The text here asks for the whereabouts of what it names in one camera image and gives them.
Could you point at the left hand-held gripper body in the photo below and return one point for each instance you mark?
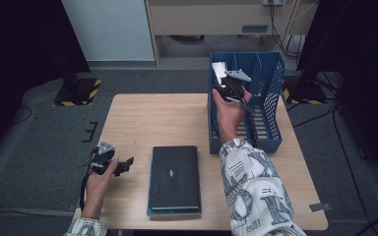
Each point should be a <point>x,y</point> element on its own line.
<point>103,160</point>

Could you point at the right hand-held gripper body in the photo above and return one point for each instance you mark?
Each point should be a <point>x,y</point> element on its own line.
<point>234,88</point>

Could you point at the black book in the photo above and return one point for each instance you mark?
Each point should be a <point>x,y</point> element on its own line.
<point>174,177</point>

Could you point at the blue plastic file rack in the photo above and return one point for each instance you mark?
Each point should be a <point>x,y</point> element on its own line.
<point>265,146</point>

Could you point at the red and blue cover book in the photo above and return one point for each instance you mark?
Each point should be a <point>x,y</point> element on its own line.
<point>174,213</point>

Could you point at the person's left hand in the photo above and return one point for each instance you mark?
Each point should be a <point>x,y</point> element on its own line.
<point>98,185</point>

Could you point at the person's right hand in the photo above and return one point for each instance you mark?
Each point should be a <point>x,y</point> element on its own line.
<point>229,114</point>

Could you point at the black floor tape marks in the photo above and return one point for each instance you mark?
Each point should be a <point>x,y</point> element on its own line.
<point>90,132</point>

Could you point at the gray tape piece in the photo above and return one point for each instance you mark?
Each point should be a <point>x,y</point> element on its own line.
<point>73,207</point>
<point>320,207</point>

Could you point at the gray label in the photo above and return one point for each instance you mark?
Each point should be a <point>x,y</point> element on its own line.
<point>255,28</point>

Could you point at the beige wooden desk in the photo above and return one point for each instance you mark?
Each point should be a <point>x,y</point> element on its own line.
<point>203,19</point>

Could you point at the black striped stand base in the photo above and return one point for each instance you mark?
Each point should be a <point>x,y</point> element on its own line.
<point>78,93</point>
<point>305,95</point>

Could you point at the white power strip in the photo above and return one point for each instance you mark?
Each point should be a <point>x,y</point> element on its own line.
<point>273,2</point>

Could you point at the white cabinet panel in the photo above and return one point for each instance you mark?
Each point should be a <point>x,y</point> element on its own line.
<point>108,29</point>

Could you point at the black curtain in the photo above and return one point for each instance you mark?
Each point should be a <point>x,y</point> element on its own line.
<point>19,39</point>
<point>367,49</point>

